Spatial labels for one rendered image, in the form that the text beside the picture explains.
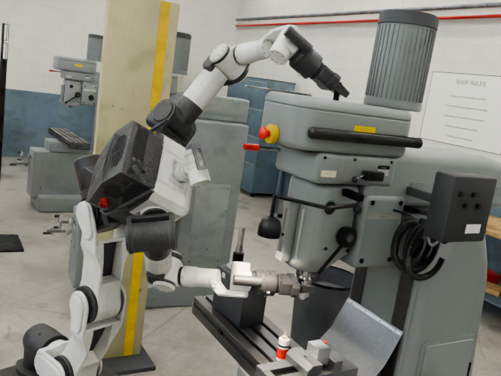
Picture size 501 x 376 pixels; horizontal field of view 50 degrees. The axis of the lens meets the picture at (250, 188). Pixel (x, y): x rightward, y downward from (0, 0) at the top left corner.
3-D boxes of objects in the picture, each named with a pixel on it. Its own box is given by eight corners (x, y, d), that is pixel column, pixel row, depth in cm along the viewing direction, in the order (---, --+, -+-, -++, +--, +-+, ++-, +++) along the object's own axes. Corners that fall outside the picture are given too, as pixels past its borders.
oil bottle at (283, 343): (279, 362, 195) (283, 335, 193) (273, 357, 198) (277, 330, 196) (288, 361, 197) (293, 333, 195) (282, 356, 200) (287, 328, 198)
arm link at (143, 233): (135, 263, 170) (132, 245, 159) (133, 237, 175) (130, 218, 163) (172, 259, 172) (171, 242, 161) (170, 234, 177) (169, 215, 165)
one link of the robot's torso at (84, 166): (65, 165, 203) (90, 148, 193) (95, 164, 213) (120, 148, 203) (83, 236, 199) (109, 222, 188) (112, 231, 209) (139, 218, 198)
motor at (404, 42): (391, 108, 177) (410, 7, 171) (351, 102, 194) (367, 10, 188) (432, 114, 187) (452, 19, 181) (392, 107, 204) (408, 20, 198)
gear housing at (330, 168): (314, 184, 166) (319, 152, 164) (273, 168, 187) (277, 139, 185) (394, 187, 183) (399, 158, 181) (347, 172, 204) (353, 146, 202)
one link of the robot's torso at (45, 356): (32, 374, 222) (34, 345, 219) (74, 359, 237) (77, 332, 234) (60, 398, 209) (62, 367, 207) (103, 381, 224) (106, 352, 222)
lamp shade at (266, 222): (253, 234, 166) (256, 215, 165) (262, 230, 173) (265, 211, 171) (274, 240, 163) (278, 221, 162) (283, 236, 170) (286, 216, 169)
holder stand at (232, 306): (238, 327, 218) (245, 281, 214) (211, 305, 235) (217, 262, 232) (262, 324, 225) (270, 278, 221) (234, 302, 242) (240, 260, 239)
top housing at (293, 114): (295, 151, 159) (304, 96, 156) (252, 136, 181) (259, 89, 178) (409, 160, 183) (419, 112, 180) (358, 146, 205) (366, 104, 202)
